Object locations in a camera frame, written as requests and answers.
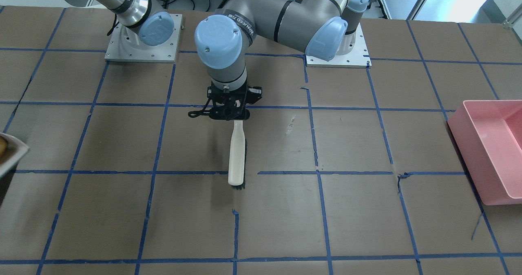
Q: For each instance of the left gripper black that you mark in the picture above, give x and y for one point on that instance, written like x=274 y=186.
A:
x=254 y=93

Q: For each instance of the beige hand brush black bristles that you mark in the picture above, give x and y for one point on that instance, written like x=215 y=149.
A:
x=237 y=157

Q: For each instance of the beige plastic dustpan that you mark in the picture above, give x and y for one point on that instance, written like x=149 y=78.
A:
x=12 y=150

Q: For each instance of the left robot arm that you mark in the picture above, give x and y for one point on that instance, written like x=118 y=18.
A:
x=318 y=28

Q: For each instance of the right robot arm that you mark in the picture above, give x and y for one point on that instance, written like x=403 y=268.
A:
x=144 y=21

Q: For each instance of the pink plastic tray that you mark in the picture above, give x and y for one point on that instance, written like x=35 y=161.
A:
x=488 y=134

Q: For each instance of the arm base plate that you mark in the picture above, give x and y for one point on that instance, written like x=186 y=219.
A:
x=353 y=53
x=126 y=46

